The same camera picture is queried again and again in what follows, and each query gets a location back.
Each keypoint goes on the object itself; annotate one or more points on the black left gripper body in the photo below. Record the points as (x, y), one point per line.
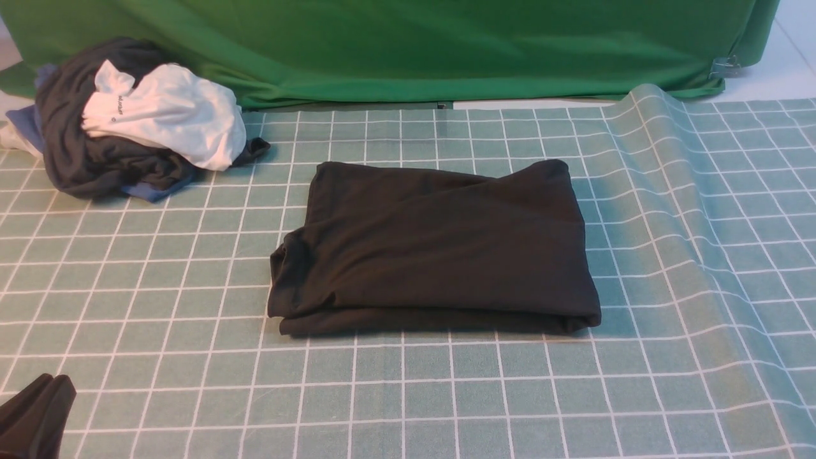
(33, 421)

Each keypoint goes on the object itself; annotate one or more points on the dark gray long-sleeve shirt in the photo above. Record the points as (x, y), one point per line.
(407, 249)

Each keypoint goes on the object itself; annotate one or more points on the dark gray crumpled garment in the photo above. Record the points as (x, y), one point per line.
(138, 58)

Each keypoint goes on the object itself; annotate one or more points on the blue crumpled garment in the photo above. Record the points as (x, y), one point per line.
(25, 121)

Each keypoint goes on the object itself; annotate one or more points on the green backdrop cloth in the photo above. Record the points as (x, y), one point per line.
(278, 53)

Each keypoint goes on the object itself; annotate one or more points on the green grid tablecloth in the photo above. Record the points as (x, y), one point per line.
(700, 237)

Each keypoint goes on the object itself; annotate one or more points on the metal binder clip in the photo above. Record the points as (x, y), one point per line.
(725, 67)

